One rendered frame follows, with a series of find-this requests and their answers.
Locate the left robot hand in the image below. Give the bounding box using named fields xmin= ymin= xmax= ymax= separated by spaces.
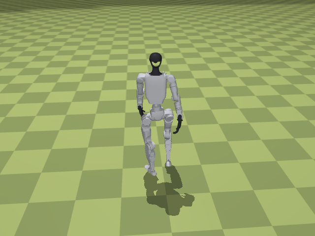
xmin=138 ymin=106 xmax=145 ymax=117

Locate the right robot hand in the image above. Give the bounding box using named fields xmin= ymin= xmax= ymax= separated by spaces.
xmin=173 ymin=115 xmax=183 ymax=134

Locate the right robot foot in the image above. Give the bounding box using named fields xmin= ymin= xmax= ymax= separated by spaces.
xmin=165 ymin=160 xmax=172 ymax=167

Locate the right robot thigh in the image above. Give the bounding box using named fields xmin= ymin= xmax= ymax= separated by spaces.
xmin=163 ymin=109 xmax=174 ymax=139

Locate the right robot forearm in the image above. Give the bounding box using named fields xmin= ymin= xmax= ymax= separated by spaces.
xmin=174 ymin=94 xmax=183 ymax=118

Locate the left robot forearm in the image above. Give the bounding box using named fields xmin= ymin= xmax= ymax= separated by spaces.
xmin=137 ymin=89 xmax=143 ymax=108

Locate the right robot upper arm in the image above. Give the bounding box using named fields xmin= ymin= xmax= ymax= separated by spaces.
xmin=166 ymin=74 xmax=178 ymax=101

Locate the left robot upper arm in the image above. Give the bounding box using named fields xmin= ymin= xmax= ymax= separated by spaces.
xmin=136 ymin=73 xmax=145 ymax=95

